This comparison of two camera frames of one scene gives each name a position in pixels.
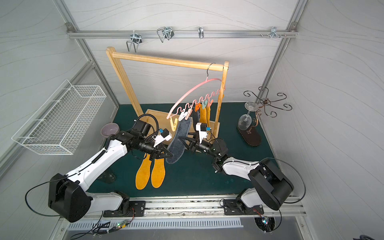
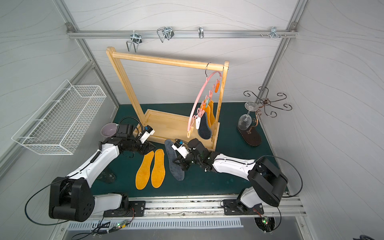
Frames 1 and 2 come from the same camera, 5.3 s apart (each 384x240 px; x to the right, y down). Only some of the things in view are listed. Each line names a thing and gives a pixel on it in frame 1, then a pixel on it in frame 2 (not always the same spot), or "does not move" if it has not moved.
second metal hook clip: x=165 y=32 does not move
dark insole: x=195 y=115 → x=205 y=132
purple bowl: x=110 y=129 does not move
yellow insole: x=158 y=173 does not move
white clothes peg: x=182 y=115 → x=197 y=122
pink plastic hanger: x=206 y=80 → x=209 y=95
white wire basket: x=60 y=124 does not move
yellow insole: x=143 y=174 does not move
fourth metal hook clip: x=273 y=32 does not move
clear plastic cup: x=107 y=177 does not move
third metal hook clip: x=200 y=31 does not move
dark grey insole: x=176 y=147 → x=178 y=173
